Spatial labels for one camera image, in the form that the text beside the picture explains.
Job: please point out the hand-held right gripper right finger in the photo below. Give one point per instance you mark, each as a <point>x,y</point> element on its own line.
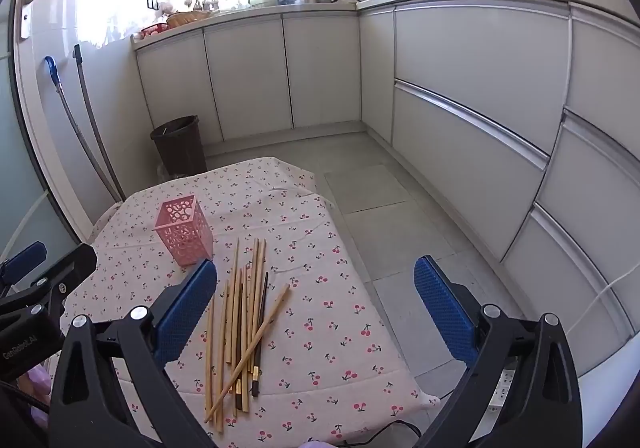
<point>442,313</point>

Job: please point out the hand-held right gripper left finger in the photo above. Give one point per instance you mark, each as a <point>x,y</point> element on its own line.
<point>187,308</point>

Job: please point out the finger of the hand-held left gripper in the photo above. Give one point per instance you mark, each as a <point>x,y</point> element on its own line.
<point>75,265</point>
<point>22,262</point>

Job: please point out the bunch of bamboo chopsticks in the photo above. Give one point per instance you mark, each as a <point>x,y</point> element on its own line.
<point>231,323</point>

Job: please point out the pink perforated utensil holder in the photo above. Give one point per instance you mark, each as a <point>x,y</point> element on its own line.
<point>182,233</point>

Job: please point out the pink clothing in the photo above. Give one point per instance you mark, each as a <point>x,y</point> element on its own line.
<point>37,383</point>

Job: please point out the frosted glass sliding door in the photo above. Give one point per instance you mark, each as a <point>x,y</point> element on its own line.
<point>20,178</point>

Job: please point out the white power strip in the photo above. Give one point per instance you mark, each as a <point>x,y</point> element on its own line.
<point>502,390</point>

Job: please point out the cherry print tablecloth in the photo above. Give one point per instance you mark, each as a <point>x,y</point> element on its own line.
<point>325,328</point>

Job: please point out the dark brown trash bin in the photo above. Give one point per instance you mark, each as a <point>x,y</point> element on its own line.
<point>177,148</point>

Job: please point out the white door base cabinet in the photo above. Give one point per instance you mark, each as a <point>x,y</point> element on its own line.
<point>250,78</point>

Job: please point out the red plastic basket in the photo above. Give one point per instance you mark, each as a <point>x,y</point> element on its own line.
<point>155,30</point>

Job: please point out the wicker basket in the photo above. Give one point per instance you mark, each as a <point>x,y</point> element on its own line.
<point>187,18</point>

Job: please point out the black wall hook rack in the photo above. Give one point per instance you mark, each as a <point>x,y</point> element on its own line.
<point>152,4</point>

